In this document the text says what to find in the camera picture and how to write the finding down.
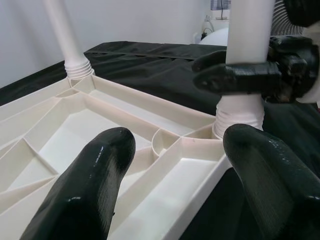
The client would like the white plastic table top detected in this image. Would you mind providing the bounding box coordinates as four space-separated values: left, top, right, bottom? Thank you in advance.
0 73 232 240

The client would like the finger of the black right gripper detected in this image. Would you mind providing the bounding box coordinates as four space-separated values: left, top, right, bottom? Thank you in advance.
191 50 227 73
194 61 282 97

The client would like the white plastic table leg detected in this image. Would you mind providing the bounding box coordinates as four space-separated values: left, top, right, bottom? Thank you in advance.
43 0 94 82
211 0 276 140

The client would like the black table cloth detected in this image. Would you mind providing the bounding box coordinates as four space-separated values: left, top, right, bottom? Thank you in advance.
0 41 320 240

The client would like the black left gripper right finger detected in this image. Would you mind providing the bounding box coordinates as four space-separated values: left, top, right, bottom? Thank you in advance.
222 124 320 240

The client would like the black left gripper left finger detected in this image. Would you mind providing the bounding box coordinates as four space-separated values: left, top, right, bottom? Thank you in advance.
18 126 137 240

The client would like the white pedestal fan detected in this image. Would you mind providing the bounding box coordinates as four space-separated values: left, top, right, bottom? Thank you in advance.
193 0 307 47

